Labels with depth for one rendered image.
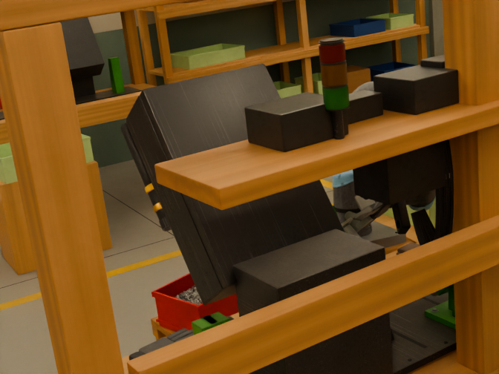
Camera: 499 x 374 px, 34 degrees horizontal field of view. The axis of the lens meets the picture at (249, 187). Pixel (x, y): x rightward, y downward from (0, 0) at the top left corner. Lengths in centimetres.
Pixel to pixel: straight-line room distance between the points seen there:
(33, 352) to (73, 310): 309
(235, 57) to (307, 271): 597
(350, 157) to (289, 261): 38
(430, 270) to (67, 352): 77
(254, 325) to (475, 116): 64
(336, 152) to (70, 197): 50
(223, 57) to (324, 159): 611
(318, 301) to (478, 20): 68
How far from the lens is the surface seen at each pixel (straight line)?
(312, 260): 180
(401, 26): 870
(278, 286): 169
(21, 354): 445
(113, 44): 771
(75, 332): 136
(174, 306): 249
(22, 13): 124
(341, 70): 155
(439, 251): 172
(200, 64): 744
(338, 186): 283
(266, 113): 155
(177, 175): 149
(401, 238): 289
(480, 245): 181
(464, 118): 171
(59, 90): 126
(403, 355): 209
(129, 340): 433
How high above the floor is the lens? 194
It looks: 17 degrees down
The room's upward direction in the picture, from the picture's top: 7 degrees counter-clockwise
